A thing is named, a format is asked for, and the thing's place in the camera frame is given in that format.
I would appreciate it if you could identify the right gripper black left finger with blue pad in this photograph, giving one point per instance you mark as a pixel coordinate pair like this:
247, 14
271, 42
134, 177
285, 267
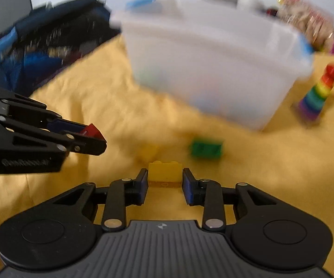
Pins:
129, 191

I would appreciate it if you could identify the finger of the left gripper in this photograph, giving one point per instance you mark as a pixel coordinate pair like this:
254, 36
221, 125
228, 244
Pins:
63, 126
86, 145

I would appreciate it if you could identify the dark blue baby stroller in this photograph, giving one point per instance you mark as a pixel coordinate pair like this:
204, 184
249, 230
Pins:
49, 39

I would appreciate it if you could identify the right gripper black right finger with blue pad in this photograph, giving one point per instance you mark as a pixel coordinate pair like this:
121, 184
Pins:
195, 190

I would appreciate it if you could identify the yellow building block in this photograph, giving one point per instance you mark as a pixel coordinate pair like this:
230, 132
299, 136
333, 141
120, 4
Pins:
165, 175

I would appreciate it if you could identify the rainbow ring stacking toy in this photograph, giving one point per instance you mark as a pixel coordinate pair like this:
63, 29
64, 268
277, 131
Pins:
309, 108

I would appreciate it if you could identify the white round ball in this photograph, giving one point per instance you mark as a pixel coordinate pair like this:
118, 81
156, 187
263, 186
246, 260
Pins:
249, 5

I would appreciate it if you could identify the clear bag of snacks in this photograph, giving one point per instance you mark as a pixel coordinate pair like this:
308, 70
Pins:
316, 24

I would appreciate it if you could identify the red toy truck block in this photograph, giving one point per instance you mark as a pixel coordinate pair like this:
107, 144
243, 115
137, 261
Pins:
91, 131

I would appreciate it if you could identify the green square building block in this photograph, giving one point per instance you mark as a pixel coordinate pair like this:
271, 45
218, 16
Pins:
206, 149

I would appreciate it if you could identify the white plastic storage bin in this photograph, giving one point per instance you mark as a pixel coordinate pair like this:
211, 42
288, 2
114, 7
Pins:
222, 60

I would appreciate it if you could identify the yellow quilted cloth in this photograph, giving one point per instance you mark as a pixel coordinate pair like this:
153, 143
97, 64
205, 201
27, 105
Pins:
288, 160

